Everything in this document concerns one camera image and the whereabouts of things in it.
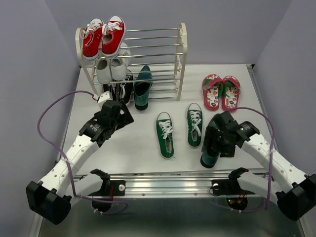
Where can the left white leather sneaker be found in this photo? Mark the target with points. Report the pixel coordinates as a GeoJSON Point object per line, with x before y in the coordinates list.
{"type": "Point", "coordinates": [103, 71]}

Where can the right white leather sneaker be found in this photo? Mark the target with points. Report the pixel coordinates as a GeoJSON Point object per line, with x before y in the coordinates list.
{"type": "Point", "coordinates": [119, 64]}

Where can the left red canvas sneaker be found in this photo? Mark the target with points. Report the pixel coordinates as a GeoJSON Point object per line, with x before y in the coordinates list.
{"type": "Point", "coordinates": [91, 36]}

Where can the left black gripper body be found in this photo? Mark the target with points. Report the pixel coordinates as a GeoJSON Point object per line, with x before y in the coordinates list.
{"type": "Point", "coordinates": [114, 126]}

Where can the cream metal shoe shelf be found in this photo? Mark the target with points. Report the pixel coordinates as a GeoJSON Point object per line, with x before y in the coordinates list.
{"type": "Point", "coordinates": [164, 50]}

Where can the right black canvas sneaker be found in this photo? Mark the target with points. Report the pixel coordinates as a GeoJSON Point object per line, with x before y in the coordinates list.
{"type": "Point", "coordinates": [126, 88]}

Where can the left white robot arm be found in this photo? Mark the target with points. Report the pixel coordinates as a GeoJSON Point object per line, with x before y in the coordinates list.
{"type": "Point", "coordinates": [66, 168]}

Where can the white leather sneaker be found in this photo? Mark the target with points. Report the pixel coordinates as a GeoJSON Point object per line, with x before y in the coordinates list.
{"type": "Point", "coordinates": [119, 64]}
{"type": "Point", "coordinates": [103, 71]}

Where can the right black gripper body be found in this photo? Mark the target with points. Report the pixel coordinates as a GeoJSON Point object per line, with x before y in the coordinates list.
{"type": "Point", "coordinates": [227, 148]}

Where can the green canvas sneaker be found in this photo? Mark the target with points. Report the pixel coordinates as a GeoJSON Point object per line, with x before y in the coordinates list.
{"type": "Point", "coordinates": [194, 123]}
{"type": "Point", "coordinates": [164, 130]}

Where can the left black canvas sneaker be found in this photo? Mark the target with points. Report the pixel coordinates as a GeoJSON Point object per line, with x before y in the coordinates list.
{"type": "Point", "coordinates": [111, 89]}

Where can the dark green loafer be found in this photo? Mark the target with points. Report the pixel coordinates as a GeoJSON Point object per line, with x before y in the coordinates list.
{"type": "Point", "coordinates": [142, 88]}
{"type": "Point", "coordinates": [208, 160]}

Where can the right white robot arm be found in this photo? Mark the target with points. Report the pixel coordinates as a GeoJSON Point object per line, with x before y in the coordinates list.
{"type": "Point", "coordinates": [292, 190]}

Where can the pink flip flop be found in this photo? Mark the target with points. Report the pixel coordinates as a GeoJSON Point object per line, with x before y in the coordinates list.
{"type": "Point", "coordinates": [231, 93]}
{"type": "Point", "coordinates": [212, 89]}

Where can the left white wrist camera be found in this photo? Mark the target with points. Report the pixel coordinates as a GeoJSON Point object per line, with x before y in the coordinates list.
{"type": "Point", "coordinates": [105, 96]}

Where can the red canvas sneaker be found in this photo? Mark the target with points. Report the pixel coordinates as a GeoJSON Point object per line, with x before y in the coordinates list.
{"type": "Point", "coordinates": [91, 36]}
{"type": "Point", "coordinates": [113, 33]}

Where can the aluminium mounting rail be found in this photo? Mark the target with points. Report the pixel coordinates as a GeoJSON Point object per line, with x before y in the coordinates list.
{"type": "Point", "coordinates": [168, 184]}

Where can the right red canvas sneaker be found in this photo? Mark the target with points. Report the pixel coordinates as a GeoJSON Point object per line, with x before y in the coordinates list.
{"type": "Point", "coordinates": [113, 33]}

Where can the black canvas sneaker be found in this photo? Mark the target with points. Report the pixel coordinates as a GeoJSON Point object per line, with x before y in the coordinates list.
{"type": "Point", "coordinates": [126, 88]}
{"type": "Point", "coordinates": [111, 89]}

